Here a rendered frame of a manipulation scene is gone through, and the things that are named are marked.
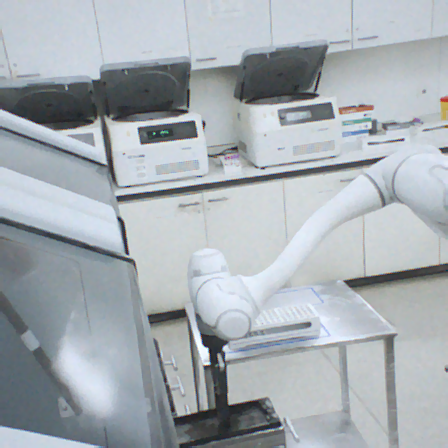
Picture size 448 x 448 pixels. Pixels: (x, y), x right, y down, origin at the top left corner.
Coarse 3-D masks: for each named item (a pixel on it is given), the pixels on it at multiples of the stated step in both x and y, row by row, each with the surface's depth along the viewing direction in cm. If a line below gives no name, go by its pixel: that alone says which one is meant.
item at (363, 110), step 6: (360, 102) 439; (342, 108) 440; (348, 108) 437; (354, 108) 436; (360, 108) 436; (366, 108) 437; (372, 108) 438; (342, 114) 435; (348, 114) 436; (354, 114) 437; (360, 114) 437; (366, 114) 438; (372, 114) 439; (342, 120) 436; (348, 120) 437
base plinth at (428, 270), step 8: (440, 264) 443; (392, 272) 437; (400, 272) 438; (408, 272) 439; (416, 272) 441; (424, 272) 442; (432, 272) 443; (440, 272) 444; (344, 280) 431; (352, 280) 432; (360, 280) 434; (368, 280) 435; (376, 280) 436; (384, 280) 437; (392, 280) 438; (168, 312) 410; (176, 312) 411; (184, 312) 413; (152, 320) 409; (160, 320) 410
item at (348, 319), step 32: (288, 288) 239; (320, 288) 236; (192, 320) 221; (320, 320) 212; (352, 320) 210; (384, 320) 217; (192, 352) 238; (256, 352) 196; (288, 352) 196; (384, 352) 204; (320, 416) 255
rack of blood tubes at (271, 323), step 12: (264, 312) 207; (276, 312) 207; (288, 312) 206; (300, 312) 205; (312, 312) 205; (264, 324) 200; (276, 324) 200; (288, 324) 201; (300, 324) 210; (312, 324) 202; (252, 336) 202; (264, 336) 200; (276, 336) 201; (288, 336) 202; (300, 336) 202
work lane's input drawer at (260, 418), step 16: (256, 400) 173; (176, 416) 170; (192, 416) 170; (208, 416) 171; (224, 416) 170; (240, 416) 169; (256, 416) 169; (272, 416) 166; (288, 416) 176; (176, 432) 166; (192, 432) 165; (208, 432) 164; (224, 432) 162; (240, 432) 162; (256, 432) 162; (272, 432) 163; (288, 432) 171
